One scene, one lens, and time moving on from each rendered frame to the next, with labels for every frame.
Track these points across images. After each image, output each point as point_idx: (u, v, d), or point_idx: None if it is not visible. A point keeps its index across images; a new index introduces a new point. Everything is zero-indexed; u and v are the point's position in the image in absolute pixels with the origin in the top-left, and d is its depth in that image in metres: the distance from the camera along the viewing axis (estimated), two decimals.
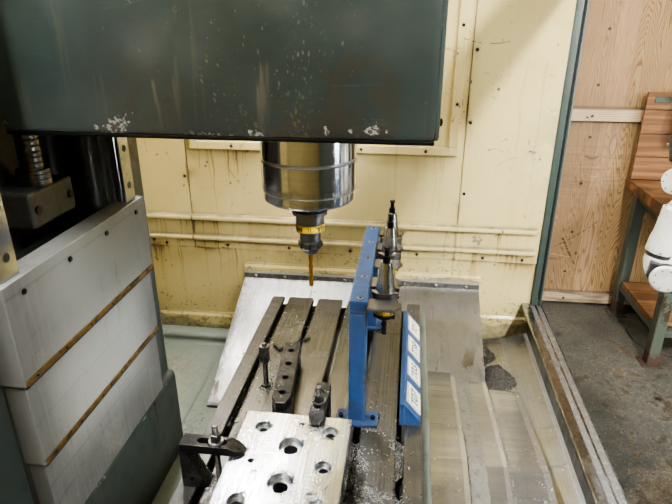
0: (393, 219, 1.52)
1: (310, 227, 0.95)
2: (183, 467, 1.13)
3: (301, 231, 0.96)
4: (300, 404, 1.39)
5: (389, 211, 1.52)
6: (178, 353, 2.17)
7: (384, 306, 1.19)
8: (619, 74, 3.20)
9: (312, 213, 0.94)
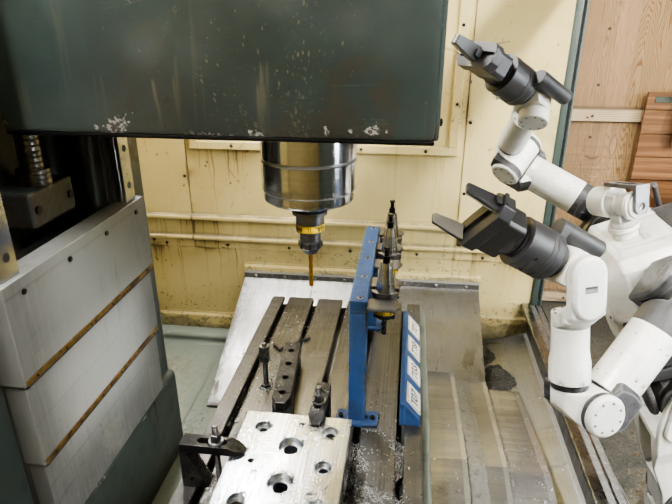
0: (393, 219, 1.52)
1: (310, 227, 0.95)
2: (183, 467, 1.13)
3: (301, 231, 0.96)
4: (300, 404, 1.39)
5: (389, 211, 1.52)
6: (178, 353, 2.17)
7: (384, 306, 1.19)
8: (619, 74, 3.20)
9: (312, 213, 0.94)
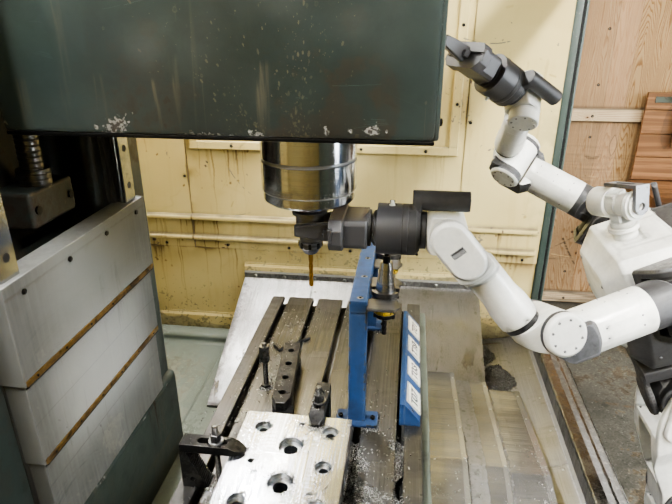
0: None
1: None
2: (183, 467, 1.13)
3: None
4: (300, 404, 1.39)
5: None
6: (178, 353, 2.17)
7: (384, 306, 1.19)
8: (619, 74, 3.20)
9: (312, 213, 0.94)
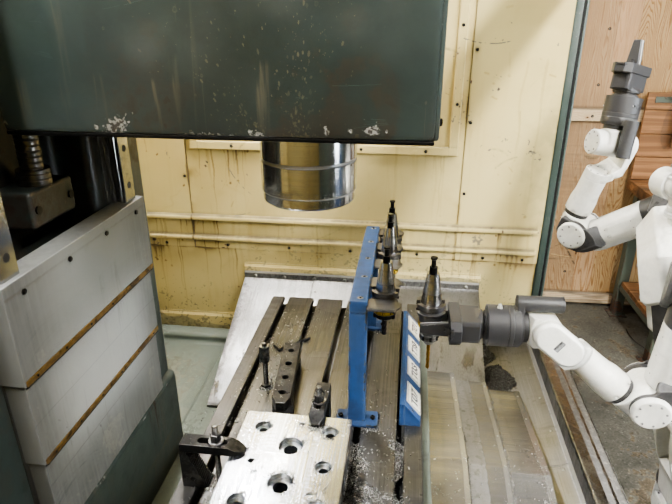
0: (393, 219, 1.52)
1: None
2: (183, 467, 1.13)
3: None
4: (300, 404, 1.39)
5: (389, 211, 1.52)
6: (178, 353, 2.17)
7: (384, 306, 1.19)
8: None
9: (435, 315, 1.17)
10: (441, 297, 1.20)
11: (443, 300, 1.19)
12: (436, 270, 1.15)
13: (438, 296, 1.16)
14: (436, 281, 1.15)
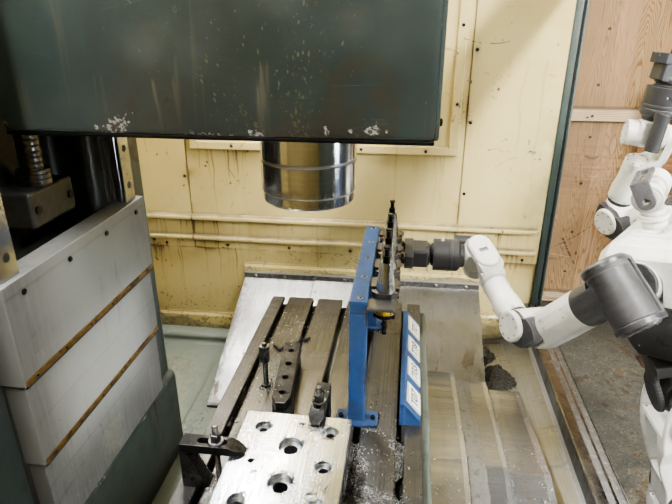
0: (393, 219, 1.52)
1: None
2: (183, 467, 1.13)
3: None
4: (300, 404, 1.39)
5: (389, 211, 1.52)
6: (178, 353, 2.17)
7: (384, 306, 1.19)
8: (619, 74, 3.20)
9: None
10: (397, 265, 1.37)
11: (398, 267, 1.36)
12: (391, 240, 1.32)
13: (393, 263, 1.33)
14: (391, 250, 1.32)
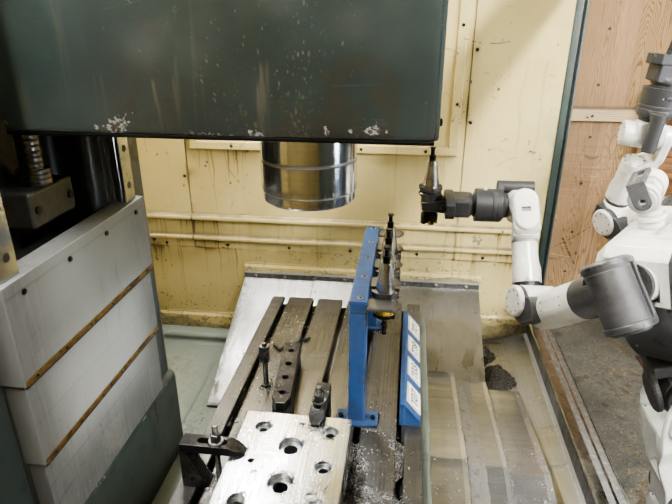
0: (434, 166, 1.45)
1: None
2: (183, 467, 1.13)
3: None
4: (300, 404, 1.39)
5: (429, 158, 1.45)
6: (178, 353, 2.17)
7: (384, 306, 1.19)
8: (619, 74, 3.20)
9: None
10: (397, 265, 1.37)
11: (398, 267, 1.36)
12: (391, 240, 1.32)
13: (393, 263, 1.33)
14: (391, 250, 1.32)
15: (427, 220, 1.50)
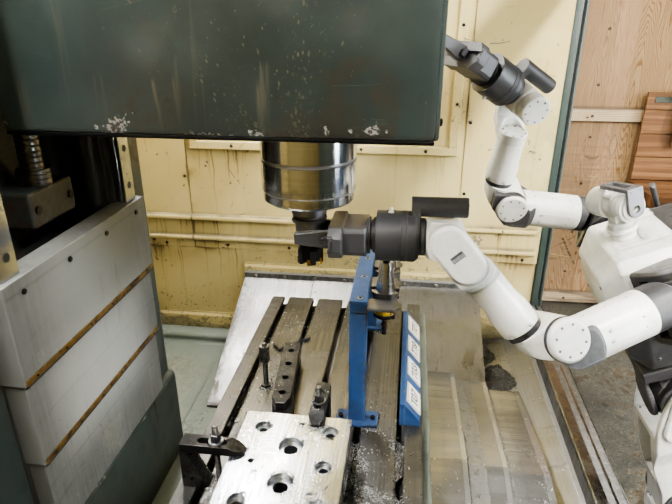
0: None
1: None
2: (183, 467, 1.13)
3: None
4: (300, 404, 1.39)
5: None
6: (178, 353, 2.17)
7: (384, 306, 1.19)
8: (619, 74, 3.20)
9: None
10: (397, 265, 1.37)
11: (398, 267, 1.36)
12: None
13: (393, 263, 1.33)
14: None
15: (306, 258, 0.98)
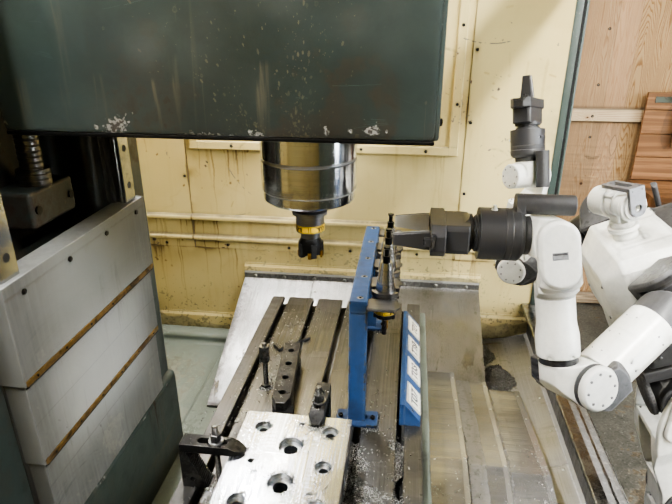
0: None
1: None
2: (183, 467, 1.13)
3: None
4: (300, 404, 1.39)
5: None
6: (178, 353, 2.17)
7: (384, 306, 1.19)
8: (619, 74, 3.20)
9: None
10: (397, 265, 1.37)
11: (398, 267, 1.36)
12: (391, 240, 1.32)
13: (393, 263, 1.33)
14: (391, 250, 1.32)
15: (306, 252, 0.98)
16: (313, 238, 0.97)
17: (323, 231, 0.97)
